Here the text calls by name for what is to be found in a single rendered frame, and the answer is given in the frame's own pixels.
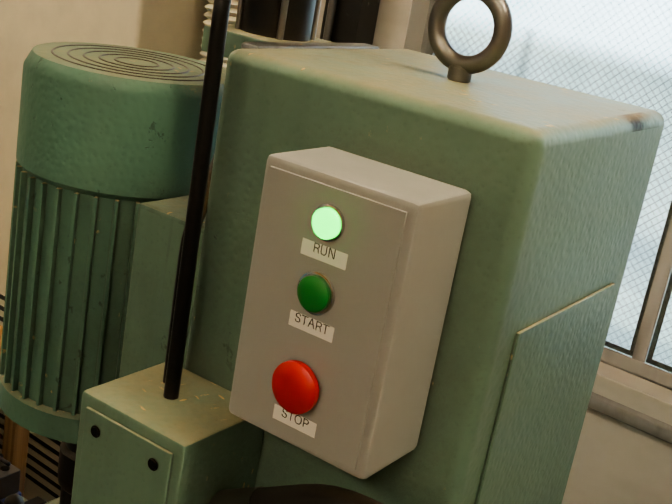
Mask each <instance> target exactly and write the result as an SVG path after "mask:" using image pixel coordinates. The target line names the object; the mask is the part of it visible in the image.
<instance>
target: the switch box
mask: <svg viewBox="0 0 672 504"><path fill-rule="evenodd" d="M470 200H471V193H470V192H468V191H467V190H465V189H462V188H459V187H456V186H453V185H449V184H446V183H443V182H440V181H437V180H434V179H431V178H427V177H424V176H421V175H418V174H415V173H412V172H409V171H405V170H402V169H399V168H396V167H393V166H390V165H387V164H383V163H380V162H377V161H374V160H371V159H368V158H365V157H361V156H358V155H355V154H352V153H349V152H346V151H343V150H339V149H336V148H333V147H330V146H329V147H321V148H314V149H306V150H298V151H291V152H283V153H275V154H271V155H269V157H268V159H267V164H266V170H265V177H264V183H263V190H262V196H261V202H260V209H259V215H258V222H257V228H256V235H255V241H254V248H253V254H252V261H251V267H250V274H249V280H248V287H247V293H246V299H245V306H244V312H243V319H242V325H241V332H240V338H239V345H238V351H237V358H236V364H235V371H234V377H233V384H232V390H231V396H230V403H229V411H230V412H231V413H232V414H234V415H236V416H237V417H239V418H241V419H243V420H245V421H247V422H249V423H251V424H253V425H255V426H257V427H259V428H261V429H263V430H265V431H267V432H269V433H271V434H273V435H275V436H277V437H279V438H281V439H283V440H284V441H286V442H288V443H290V444H292V445H294V446H296V447H298V448H300V449H302V450H304V451H306V452H308V453H310V454H312V455H314V456H316V457H318V458H320V459H322V460H324V461H326V462H328V463H330V464H332V465H333V466H335V467H337V468H339V469H341V470H343V471H345V472H347V473H349V474H351V475H353V476H355V477H357V478H359V479H367V478H368V477H370V476H372V475H373V474H375V473H377V472H378V471H380V470H381V469H383V468H385V467H386V466H388V465H389V464H391V463H393V462H394V461H396V460H398V459H399V458H401V457H402V456H404V455H406V454H407V453H409V452H411V451H412V450H414V449H415V447H416V446H417V443H418V438H419V434H420V429H421V425H422V420H423V416H424V411H425V406H426V402H427V397H428V393H429V388H430V383H431V379H432V374H433V370H434V365H435V361H436V356H437V351H438V347H439V342H440V338H441V333H442V329H443V324H444V319H445V315H446V310H447V306H448V301H449V297H450V292H451V287H452V283H453V278H454V274H455V269H456V264H457V260H458V255H459V251H460V246H461V242H462V237H463V232H464V228H465V223H466V219H467V214H468V210H469V205H470ZM324 204H332V205H334V206H336V207H337V208H339V210H340V211H341V212H342V214H343V216H344V220H345V229H344V232H343V234H342V236H341V237H340V238H339V239H338V240H336V241H332V242H326V241H323V240H321V239H320V238H319V237H318V236H317V235H316V234H315V232H314V230H313V228H312V216H313V213H314V211H315V210H316V209H317V208H318V207H319V206H321V205H324ZM303 238H306V239H308V240H311V241H314V242H316V243H319V244H322V245H324V246H327V247H330V248H332V249H335V250H337V251H340V252H343V253H345V254H348V258H347V264H346V269H345V270H342V269H340V268H337V267H335V266H332V265H330V264H327V263H325V262H322V261H319V260H317V259H314V258H312V257H309V256H307V255H304V254H301V253H300V252H301V246H302V240H303ZM311 271H318V272H321V273H323V274H325V275H326V276H327V277H328V278H329V279H330V281H331V282H332V284H333V286H334V290H335V302H334V305H333V307H332V308H331V310H330V311H328V312H327V313H325V314H323V315H313V314H310V313H308V312H307V311H306V310H305V309H304V308H303V307H302V306H301V304H300V302H299V299H298V296H297V286H298V282H299V280H300V278H301V277H302V276H303V275H304V274H306V273H308V272H311ZM291 310H294V311H296V312H298V313H301V314H303V315H305V316H308V317H310V318H312V319H315V320H317V321H320V322H322V323H324V324H327V325H329V326H331V327H334V328H335V329H334V334H333V340H332V343H330V342H328V341H326V340H323V339H321V338H319V337H316V336H314V335H312V334H309V333H307V332H305V331H303V330H300V329H298V328H296V327H293V326H291V325H289V324H288V323H289V317H290V311H291ZM288 360H298V361H301V362H303V363H305V364H306V365H307V366H309V368H310V369H311V370H312V371H313V372H314V374H315V376H316V378H317V381H318V385H319V398H318V401H317V403H316V405H315V406H314V407H313V408H312V409H311V410H310V411H308V412H306V413H303V414H298V415H300V416H302V417H304V418H306V419H308V420H310V421H312V422H314V423H316V424H317V426H316V432H315V437H314V438H312V437H310V436H308V435H306V434H304V433H302V432H300V431H298V430H296V429H294V428H292V427H290V426H288V425H286V424H284V423H282V422H280V421H278V420H276V419H274V418H272V417H273V411H274V405H275V404H277V405H279V406H280V404H279V403H278V402H277V400H276V398H275V396H274V393H273V390H272V376H273V373H274V371H275V369H276V368H277V367H278V365H280V364H281V363H283V362H286V361H288Z"/></svg>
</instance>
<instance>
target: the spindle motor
mask: <svg viewBox="0 0 672 504"><path fill-rule="evenodd" d="M205 66H206V62H204V61H200V60H196V59H192V58H188V57H184V56H180V55H175V54H170V53H165V52H160V51H154V50H148V49H142V48H135V47H128V46H120V45H111V44H100V43H86V42H50V43H43V44H39V45H36V46H34V47H33V48H32V50H31V51H30V53H29V54H28V56H27V57H26V59H25V60H24V63H23V73H22V85H21V98H20V111H19V123H18V136H17V149H16V159H17V160H16V165H15V178H14V190H13V203H12V215H11V228H10V241H9V253H8V266H7V279H6V291H5V304H4V317H3V329H2V342H1V355H0V408H1V409H2V410H3V412H4V413H5V414H6V415H7V416H8V417H9V418H10V419H11V420H12V421H14V422H15V423H17V424H18V425H20V426H21V427H23V428H25V429H27V430H29V431H31V432H34V433H36V434H39V435H41V436H44V437H47V438H50V439H54V440H58V441H62V442H66V443H72V444H77V441H78V431H79V422H80V413H81V403H82V394H83V392H84V391H85V390H87V389H90V388H92V387H95V386H98V385H101V384H104V383H107V382H110V381H113V380H115V379H118V378H119V373H120V364H121V356H122V347H123V339H124V330H125V322H126V313H127V305H128V296H129V288H130V279H131V271H132V262H133V254H134V245H135V237H136V228H137V220H138V212H139V206H140V204H141V203H145V202H151V201H157V200H163V199H169V198H175V197H181V196H187V195H189V191H190V183H191V175H192V167H193V159H194V152H195V144H196V136H197V128H198V120H199V113H200V105H201V97H202V89H203V81H204V74H205Z"/></svg>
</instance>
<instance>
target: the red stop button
mask: <svg viewBox="0 0 672 504"><path fill-rule="evenodd" d="M272 390H273V393H274V396H275V398H276V400H277V402H278V403H279V404H280V406H281V407H282V408H283V409H285V410H286V411H288V412H290V413H292V414H303V413H306V412H308V411H310V410H311V409H312V408H313V407H314V406H315V405H316V403H317V401H318V398H319V385H318V381H317V378H316V376H315V374H314V372H313V371H312V370H311V369H310V368H309V366H307V365H306V364H305V363H303V362H301V361H298V360H288V361H286V362H283V363H281V364H280V365H278V367H277V368H276V369H275V371H274V373H273V376H272Z"/></svg>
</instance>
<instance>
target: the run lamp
mask: <svg viewBox="0 0 672 504"><path fill-rule="evenodd" d="M312 228H313V230H314V232H315V234H316V235H317V236H318V237H319V238H320V239H321V240H323V241H326V242H332V241H336V240H338V239H339V238H340V237H341V236H342V234H343V232H344V229H345V220H344V216H343V214H342V212H341V211H340V210H339V208H337V207H336V206H334V205H332V204H324V205H321V206H319V207H318V208H317V209H316V210H315V211H314V213H313V216H312Z"/></svg>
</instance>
